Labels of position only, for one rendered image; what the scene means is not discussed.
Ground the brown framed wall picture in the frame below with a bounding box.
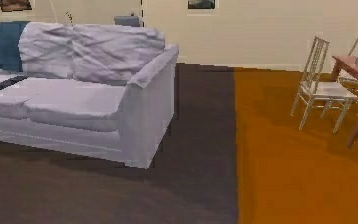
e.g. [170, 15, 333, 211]
[0, 0, 33, 13]

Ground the white slatted chair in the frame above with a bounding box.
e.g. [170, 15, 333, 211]
[289, 35, 358, 135]
[338, 27, 358, 114]

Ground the dark framed wall picture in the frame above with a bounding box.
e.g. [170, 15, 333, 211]
[187, 0, 217, 10]

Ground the pale lilac sofa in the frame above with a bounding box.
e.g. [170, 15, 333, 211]
[0, 21, 180, 170]

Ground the reddish wooden table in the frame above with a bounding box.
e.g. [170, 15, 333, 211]
[330, 55, 358, 148]

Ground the grey box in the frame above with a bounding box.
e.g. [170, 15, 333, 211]
[113, 15, 141, 28]

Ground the blue blanket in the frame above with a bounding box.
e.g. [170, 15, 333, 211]
[0, 21, 31, 73]

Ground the black flat object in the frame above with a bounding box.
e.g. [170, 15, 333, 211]
[0, 75, 29, 95]

